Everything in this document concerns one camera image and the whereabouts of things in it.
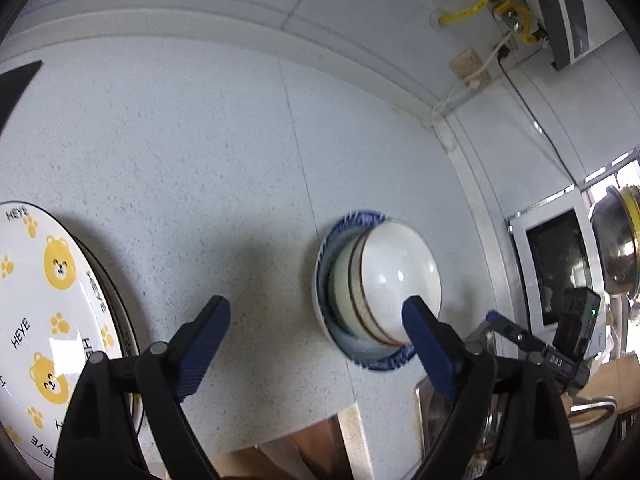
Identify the black power cable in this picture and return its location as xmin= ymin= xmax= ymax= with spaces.
xmin=496 ymin=45 xmax=582 ymax=188

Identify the metal window frame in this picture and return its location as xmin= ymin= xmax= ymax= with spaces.
xmin=579 ymin=144 xmax=640 ymax=202

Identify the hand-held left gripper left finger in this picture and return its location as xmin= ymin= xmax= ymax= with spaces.
xmin=52 ymin=294 xmax=232 ymax=480

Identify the yellow bear print plate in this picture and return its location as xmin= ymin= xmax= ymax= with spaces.
xmin=0 ymin=201 xmax=136 ymax=480

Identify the cardboard box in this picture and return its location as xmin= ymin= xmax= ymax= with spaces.
xmin=596 ymin=352 xmax=640 ymax=415

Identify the silver microwave oven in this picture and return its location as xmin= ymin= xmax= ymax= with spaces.
xmin=506 ymin=204 xmax=603 ymax=332

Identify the stainless steel sink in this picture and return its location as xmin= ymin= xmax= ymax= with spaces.
xmin=413 ymin=374 xmax=502 ymax=480

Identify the white pot with dark rim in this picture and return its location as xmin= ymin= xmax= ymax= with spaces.
xmin=569 ymin=394 xmax=622 ymax=480

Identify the blue patterned bowl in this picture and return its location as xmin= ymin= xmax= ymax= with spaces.
xmin=314 ymin=209 xmax=419 ymax=372

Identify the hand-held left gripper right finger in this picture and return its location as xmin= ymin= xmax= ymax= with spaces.
xmin=402 ymin=294 xmax=582 ymax=480

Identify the yellow gas hose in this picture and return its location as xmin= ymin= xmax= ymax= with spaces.
xmin=438 ymin=0 xmax=495 ymax=27
xmin=519 ymin=4 xmax=540 ymax=45

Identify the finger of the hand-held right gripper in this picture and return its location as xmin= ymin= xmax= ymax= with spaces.
xmin=486 ymin=311 xmax=549 ymax=359

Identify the black glass cooktop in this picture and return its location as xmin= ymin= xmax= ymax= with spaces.
xmin=0 ymin=60 xmax=44 ymax=132

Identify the steel pot with yellow band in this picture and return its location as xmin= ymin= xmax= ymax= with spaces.
xmin=588 ymin=184 xmax=640 ymax=297

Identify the white bowl with brown stripes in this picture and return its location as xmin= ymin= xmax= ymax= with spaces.
xmin=348 ymin=221 xmax=444 ymax=349

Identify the beige wall outlet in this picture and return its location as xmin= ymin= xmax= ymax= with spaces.
xmin=448 ymin=48 xmax=492 ymax=89

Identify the white wall water heater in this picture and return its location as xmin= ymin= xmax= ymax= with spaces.
xmin=519 ymin=0 xmax=594 ymax=72

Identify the white power cable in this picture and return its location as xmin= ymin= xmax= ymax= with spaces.
xmin=424 ymin=32 xmax=516 ymax=128

